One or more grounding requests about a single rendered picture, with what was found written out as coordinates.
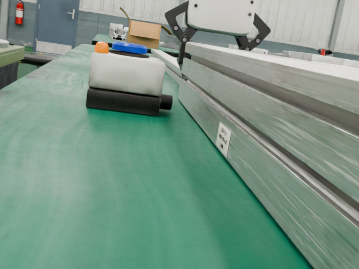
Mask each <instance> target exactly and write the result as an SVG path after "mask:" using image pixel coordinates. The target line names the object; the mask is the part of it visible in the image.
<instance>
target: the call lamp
mask: <svg viewBox="0 0 359 269"><path fill-rule="evenodd" d="M108 51H109V47H108V44H107V43H105V42H97V43H96V45H95V50H94V52H98V53H106V54H108Z"/></svg>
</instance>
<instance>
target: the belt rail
mask: <svg viewBox="0 0 359 269"><path fill-rule="evenodd" d="M151 52H152V54H151V55H150V57H156V58H159V59H160V60H161V61H163V62H164V63H165V65H166V68H165V71H166V72H167V73H168V74H169V75H170V76H171V77H172V78H173V79H174V80H175V81H176V82H177V83H178V84H180V79H181V78H182V74H181V70H180V67H179V65H178V63H177V59H176V58H174V57H172V56H170V55H168V54H167V53H165V52H163V51H161V50H154V49H151Z"/></svg>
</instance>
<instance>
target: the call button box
mask: <svg viewBox="0 0 359 269"><path fill-rule="evenodd" d="M165 68H166V65H165V63H164V62H163V61H161V60H160V59H159V58H156V57H149V55H146V54H141V53H139V54H133V53H126V52H121V51H119V50H109V51H108V54H106V53H98V52H93V53H92V55H91V60H90V69H89V79H88V86H89V88H88V90H87V98H86V103H85V105H86V107H88V108H95V109H103V110H112V111H117V112H125V113H133V114H142V115H149V116H158V115H159V109H166V110H170V109H171V107H172V103H173V96H172V95H168V94H162V87H163V79H164V75H165Z"/></svg>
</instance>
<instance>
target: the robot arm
mask: <svg viewBox="0 0 359 269"><path fill-rule="evenodd" d="M255 3H256V0H187V1H186V2H185V3H183V4H181V5H179V6H177V7H175V8H173V9H171V10H169V11H167V12H166V13H165V18H166V20H167V22H168V24H169V26H170V28H171V30H172V32H173V33H174V35H175V36H176V37H177V39H178V40H179V42H180V47H179V54H178V62H177V63H178V64H179V65H181V70H182V65H183V58H188V59H189V57H190V54H189V53H186V52H185V45H186V43H187V42H189V41H190V39H191V38H192V36H193V35H194V34H195V33H196V32H197V31H198V30H200V31H206V32H211V33H218V34H225V35H232V36H234V37H235V39H236V42H237V44H238V47H239V50H245V51H251V50H253V49H254V48H255V47H257V46H258V45H259V44H260V43H261V42H262V41H263V40H264V39H265V38H266V37H267V36H268V35H269V33H270V32H271V29H270V28H269V27H268V26H267V25H266V24H265V23H264V21H263V20H262V19H261V18H260V17H259V16H258V15H257V14H256V13H255ZM183 12H185V16H184V23H185V25H186V26H187V29H186V30H185V31H184V32H183V31H182V29H181V28H180V26H179V25H178V23H177V21H176V17H177V16H178V15H179V14H181V13H183ZM253 25H254V26H255V27H256V28H257V29H258V33H257V34H256V35H255V36H254V37H253V38H251V39H250V40H248V38H247V35H248V34H249V33H250V32H251V30H252V27H253ZM8 47H9V42H8V41H6V40H3V39H0V48H8Z"/></svg>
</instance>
